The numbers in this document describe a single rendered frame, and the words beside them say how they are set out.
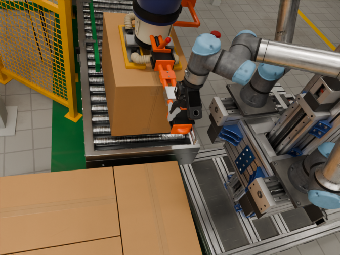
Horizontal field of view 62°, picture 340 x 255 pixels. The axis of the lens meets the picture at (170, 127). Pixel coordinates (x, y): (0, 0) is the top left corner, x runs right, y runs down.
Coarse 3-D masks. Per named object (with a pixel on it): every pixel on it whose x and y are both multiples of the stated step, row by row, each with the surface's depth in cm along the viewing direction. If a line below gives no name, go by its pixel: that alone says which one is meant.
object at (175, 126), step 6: (186, 108) 109; (180, 114) 106; (186, 114) 107; (174, 120) 104; (180, 120) 104; (186, 120) 105; (174, 126) 102; (180, 126) 103; (186, 126) 104; (174, 132) 105
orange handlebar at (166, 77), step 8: (192, 8) 159; (192, 16) 156; (176, 24) 147; (184, 24) 148; (192, 24) 149; (152, 40) 133; (160, 40) 134; (160, 64) 124; (160, 72) 120; (168, 72) 121; (160, 80) 121; (168, 80) 122
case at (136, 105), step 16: (112, 16) 162; (112, 32) 153; (112, 48) 145; (176, 48) 156; (112, 64) 138; (112, 80) 139; (128, 80) 133; (144, 80) 135; (176, 80) 140; (112, 96) 143; (128, 96) 137; (144, 96) 139; (160, 96) 142; (112, 112) 148; (128, 112) 146; (144, 112) 149; (160, 112) 153; (112, 128) 154; (128, 128) 157; (144, 128) 161; (160, 128) 165
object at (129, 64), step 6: (120, 30) 152; (126, 30) 153; (132, 30) 154; (120, 36) 150; (126, 48) 144; (132, 48) 141; (138, 48) 146; (126, 54) 142; (126, 60) 139; (132, 60) 139; (126, 66) 137; (132, 66) 137; (138, 66) 138; (144, 66) 139
